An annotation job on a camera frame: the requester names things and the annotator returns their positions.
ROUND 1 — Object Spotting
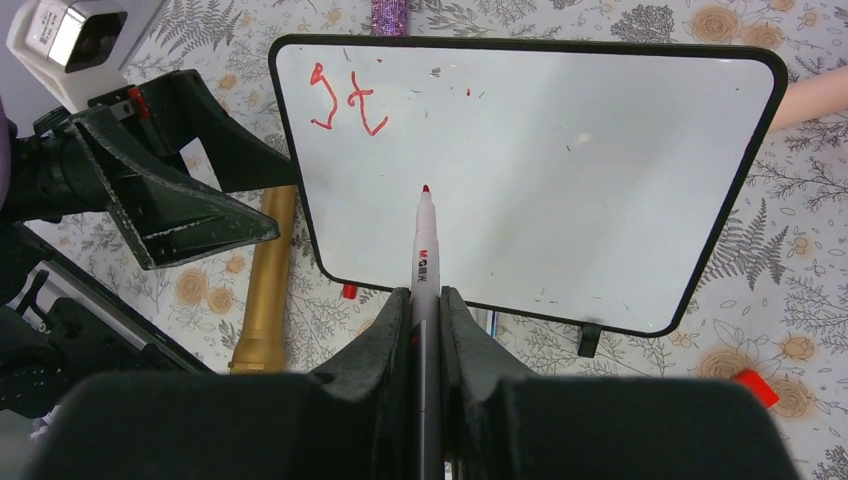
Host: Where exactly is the red marker cap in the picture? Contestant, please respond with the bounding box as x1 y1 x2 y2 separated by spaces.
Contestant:
342 284 358 301

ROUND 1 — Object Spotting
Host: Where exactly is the purple glitter microphone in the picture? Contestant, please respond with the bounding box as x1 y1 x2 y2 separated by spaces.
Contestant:
370 0 408 37

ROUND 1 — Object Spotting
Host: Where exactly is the red capped whiteboard marker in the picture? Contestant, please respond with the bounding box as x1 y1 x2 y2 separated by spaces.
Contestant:
410 185 444 479

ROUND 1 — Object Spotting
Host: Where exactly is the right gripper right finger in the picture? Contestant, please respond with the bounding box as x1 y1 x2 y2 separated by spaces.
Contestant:
440 287 798 479

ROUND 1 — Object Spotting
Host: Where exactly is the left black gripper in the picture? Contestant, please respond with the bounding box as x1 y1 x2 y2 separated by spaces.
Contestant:
1 70 297 270

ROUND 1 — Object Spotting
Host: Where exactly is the pink toy microphone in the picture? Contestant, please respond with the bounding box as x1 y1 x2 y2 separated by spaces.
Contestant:
768 66 847 133

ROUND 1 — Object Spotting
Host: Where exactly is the small red cube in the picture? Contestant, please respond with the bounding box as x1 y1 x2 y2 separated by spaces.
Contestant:
733 369 780 409

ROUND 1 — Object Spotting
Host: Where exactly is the white whiteboard black frame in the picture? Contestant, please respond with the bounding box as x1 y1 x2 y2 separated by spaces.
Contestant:
269 34 788 338

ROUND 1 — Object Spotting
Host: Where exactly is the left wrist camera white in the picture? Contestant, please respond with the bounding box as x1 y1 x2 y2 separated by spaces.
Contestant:
6 0 128 113

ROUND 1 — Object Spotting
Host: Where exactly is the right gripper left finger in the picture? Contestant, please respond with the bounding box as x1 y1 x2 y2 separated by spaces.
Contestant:
26 288 412 479

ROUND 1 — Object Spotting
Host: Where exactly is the black capped marker by board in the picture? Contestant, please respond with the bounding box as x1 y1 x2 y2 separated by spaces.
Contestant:
485 311 499 338

